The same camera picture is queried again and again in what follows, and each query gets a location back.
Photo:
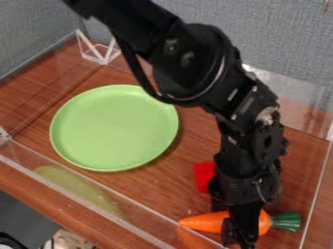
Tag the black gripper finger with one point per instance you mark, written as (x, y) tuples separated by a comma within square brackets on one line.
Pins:
[(243, 225)]

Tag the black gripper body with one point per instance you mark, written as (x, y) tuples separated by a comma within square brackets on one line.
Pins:
[(231, 191)]

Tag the orange toy carrot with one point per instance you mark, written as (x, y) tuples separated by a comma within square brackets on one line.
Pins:
[(211, 222)]

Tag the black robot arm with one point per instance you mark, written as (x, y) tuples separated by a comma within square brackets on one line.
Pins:
[(188, 65)]

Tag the green plastic plate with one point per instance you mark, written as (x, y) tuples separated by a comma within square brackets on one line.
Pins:
[(113, 128)]

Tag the red toy pepper block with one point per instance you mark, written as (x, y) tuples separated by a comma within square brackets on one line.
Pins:
[(204, 173)]

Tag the clear acrylic enclosure wall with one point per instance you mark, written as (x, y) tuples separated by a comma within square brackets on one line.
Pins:
[(128, 210)]

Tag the clear acrylic corner bracket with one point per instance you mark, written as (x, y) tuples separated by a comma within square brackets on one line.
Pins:
[(98, 53)]

